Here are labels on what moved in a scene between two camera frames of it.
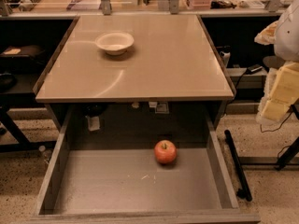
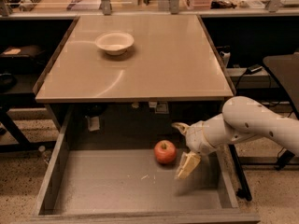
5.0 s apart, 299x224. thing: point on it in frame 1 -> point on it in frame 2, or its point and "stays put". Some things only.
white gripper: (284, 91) -> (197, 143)
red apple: (164, 151) stays put
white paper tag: (93, 123) stays put
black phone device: (254, 69) stays put
